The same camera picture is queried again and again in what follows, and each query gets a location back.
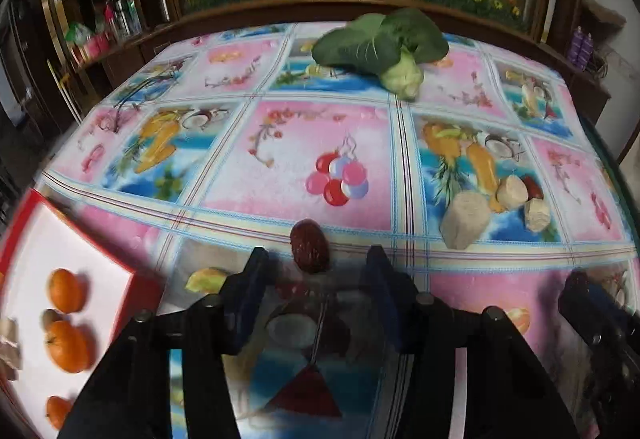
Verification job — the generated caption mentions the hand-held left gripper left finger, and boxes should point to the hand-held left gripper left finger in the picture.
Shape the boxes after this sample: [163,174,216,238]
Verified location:
[57,247,272,439]

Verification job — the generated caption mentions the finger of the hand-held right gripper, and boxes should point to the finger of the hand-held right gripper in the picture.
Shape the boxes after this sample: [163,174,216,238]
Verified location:
[559,271,621,335]

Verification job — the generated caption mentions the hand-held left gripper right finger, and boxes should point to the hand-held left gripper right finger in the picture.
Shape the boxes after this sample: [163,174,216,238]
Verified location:
[361,245,580,439]

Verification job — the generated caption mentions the red and white cardboard box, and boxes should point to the red and white cardboard box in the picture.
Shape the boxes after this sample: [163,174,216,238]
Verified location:
[0,189,163,439]

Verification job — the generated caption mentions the orange mandarin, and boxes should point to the orange mandarin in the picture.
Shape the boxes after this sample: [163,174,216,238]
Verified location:
[45,320,91,374]
[45,395,76,431]
[47,269,85,314]

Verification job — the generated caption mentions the small beige chunk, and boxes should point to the small beige chunk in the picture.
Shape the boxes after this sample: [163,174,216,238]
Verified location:
[523,199,552,233]

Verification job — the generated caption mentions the pale potato chunk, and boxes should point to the pale potato chunk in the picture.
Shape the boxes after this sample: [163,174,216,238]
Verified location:
[440,193,493,250]

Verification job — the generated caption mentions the printed fruit tablecloth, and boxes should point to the printed fruit tablecloth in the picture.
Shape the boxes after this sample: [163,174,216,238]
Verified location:
[30,21,638,439]

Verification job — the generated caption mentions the green bok choy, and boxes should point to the green bok choy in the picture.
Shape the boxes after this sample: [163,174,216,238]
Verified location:
[311,9,450,100]

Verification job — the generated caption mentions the pink containers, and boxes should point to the pink containers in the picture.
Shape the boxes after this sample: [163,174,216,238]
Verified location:
[72,36,111,64]

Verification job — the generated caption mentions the pink bottle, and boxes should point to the pink bottle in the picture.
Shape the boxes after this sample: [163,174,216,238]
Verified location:
[102,4,118,40]

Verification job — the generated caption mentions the steel thermos jug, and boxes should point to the steel thermos jug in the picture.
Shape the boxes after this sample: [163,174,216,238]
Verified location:
[112,0,138,37]

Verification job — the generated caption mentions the green packet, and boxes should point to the green packet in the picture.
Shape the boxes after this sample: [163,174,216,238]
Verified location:
[65,21,93,44]

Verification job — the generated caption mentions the yellow handled broom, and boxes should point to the yellow handled broom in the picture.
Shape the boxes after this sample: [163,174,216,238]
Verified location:
[47,59,81,120]

